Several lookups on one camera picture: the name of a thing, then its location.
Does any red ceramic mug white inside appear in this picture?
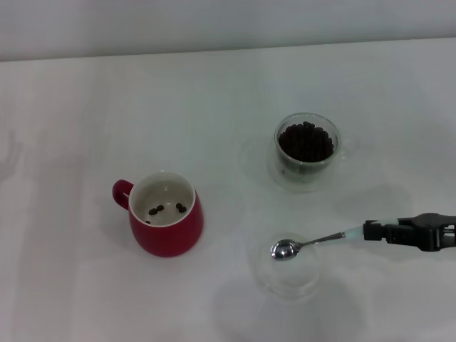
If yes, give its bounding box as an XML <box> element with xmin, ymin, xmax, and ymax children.
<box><xmin>112</xmin><ymin>171</ymin><xmax>205</xmax><ymax>258</ymax></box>

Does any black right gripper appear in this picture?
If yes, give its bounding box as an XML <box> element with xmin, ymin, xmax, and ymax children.
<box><xmin>363</xmin><ymin>213</ymin><xmax>456</xmax><ymax>252</ymax></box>

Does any clear shallow glass dish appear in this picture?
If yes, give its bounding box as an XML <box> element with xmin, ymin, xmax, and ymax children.
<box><xmin>251</xmin><ymin>231</ymin><xmax>321</xmax><ymax>299</ymax></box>

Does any clear double-walled glass cup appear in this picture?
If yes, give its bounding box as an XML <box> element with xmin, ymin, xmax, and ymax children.
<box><xmin>269</xmin><ymin>112</ymin><xmax>361</xmax><ymax>193</ymax></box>

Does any steel spoon light blue handle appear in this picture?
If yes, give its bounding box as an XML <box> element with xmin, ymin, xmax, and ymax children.
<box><xmin>270</xmin><ymin>217</ymin><xmax>399</xmax><ymax>261</ymax></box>

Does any pile of dark coffee beans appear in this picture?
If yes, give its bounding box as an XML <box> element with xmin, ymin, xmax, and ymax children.
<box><xmin>277</xmin><ymin>120</ymin><xmax>335</xmax><ymax>163</ymax></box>

